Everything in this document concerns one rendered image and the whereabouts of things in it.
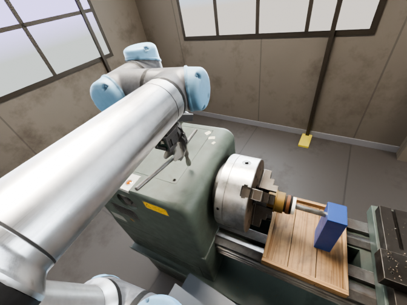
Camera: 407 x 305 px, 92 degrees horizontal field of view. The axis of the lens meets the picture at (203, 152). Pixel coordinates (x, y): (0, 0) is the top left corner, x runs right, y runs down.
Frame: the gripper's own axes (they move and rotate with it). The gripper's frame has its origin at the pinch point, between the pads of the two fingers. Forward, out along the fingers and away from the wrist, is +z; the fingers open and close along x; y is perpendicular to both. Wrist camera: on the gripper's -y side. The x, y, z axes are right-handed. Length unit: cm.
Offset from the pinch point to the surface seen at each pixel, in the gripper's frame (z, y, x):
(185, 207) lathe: 11.7, 11.4, 5.9
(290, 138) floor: 135, -195, 27
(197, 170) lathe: 10.2, -3.8, 2.8
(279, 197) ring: 23.5, -11.2, 33.1
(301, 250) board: 47, -5, 45
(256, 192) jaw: 16.0, -5.1, 25.5
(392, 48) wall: 25, -204, 96
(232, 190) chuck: 15.2, -2.5, 17.3
